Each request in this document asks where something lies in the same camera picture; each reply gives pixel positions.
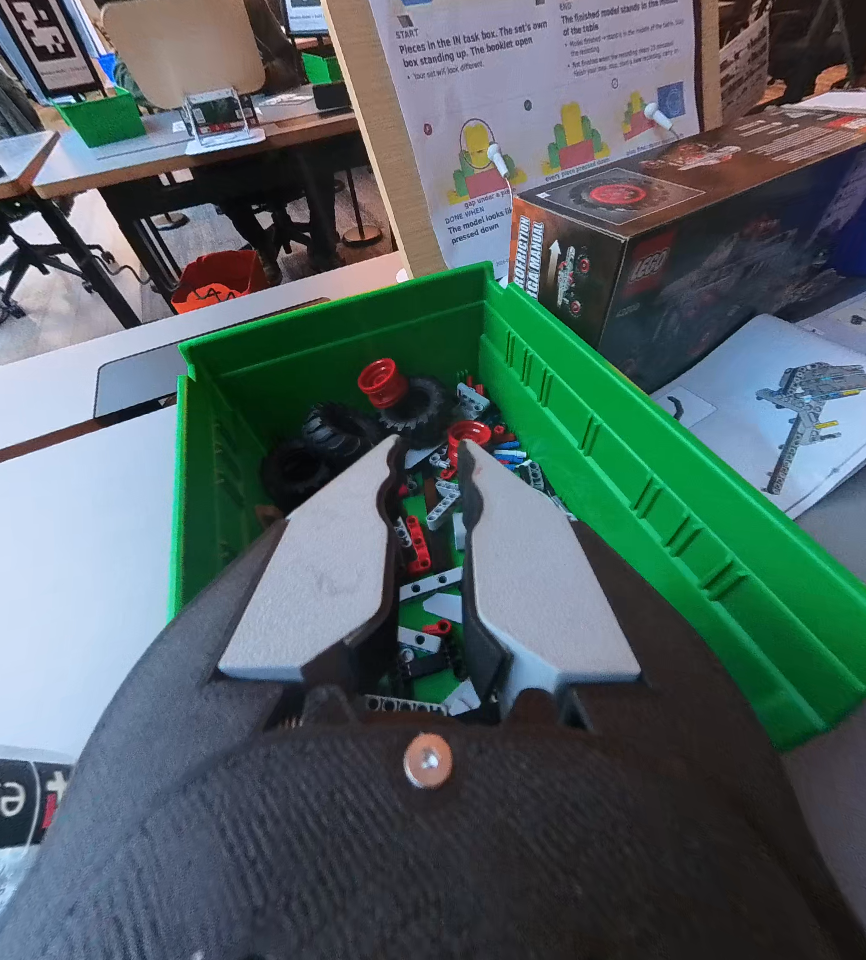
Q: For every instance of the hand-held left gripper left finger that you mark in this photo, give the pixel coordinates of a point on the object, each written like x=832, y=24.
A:
x=313, y=585

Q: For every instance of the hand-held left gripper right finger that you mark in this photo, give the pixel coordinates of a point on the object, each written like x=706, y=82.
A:
x=545, y=592

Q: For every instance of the green plastic bin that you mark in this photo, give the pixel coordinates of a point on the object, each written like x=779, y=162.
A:
x=627, y=487

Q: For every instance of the pile of lego pieces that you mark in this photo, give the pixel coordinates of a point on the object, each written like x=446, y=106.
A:
x=433, y=510

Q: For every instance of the black lego tyre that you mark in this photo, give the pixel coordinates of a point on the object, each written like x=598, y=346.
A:
x=421, y=409
x=290, y=472
x=339, y=431

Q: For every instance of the red lego wheel hub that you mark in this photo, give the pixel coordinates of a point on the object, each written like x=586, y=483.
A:
x=382, y=381
x=470, y=433

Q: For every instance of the black lego set box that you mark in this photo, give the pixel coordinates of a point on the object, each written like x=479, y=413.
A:
x=740, y=247

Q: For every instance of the open instruction booklet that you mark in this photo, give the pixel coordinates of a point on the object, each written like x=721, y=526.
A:
x=740, y=450

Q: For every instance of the orange bucket on floor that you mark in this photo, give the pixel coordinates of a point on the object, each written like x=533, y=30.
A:
x=215, y=281

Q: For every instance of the black office chair base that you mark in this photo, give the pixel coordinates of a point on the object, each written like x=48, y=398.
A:
x=43, y=259

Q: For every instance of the wooden divider board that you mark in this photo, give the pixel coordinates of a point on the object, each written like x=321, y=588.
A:
x=373, y=150

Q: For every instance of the long grey desk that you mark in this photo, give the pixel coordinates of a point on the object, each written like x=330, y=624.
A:
x=140, y=161

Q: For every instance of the clear acrylic sign holder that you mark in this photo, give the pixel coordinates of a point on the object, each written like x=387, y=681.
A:
x=219, y=116

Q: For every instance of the printed instruction poster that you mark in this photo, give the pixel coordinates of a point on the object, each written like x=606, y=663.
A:
x=493, y=97

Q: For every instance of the small green bin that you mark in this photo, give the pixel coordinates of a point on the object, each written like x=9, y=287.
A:
x=99, y=120

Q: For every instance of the black white marker sign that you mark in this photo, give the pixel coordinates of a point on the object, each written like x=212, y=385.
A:
x=47, y=37

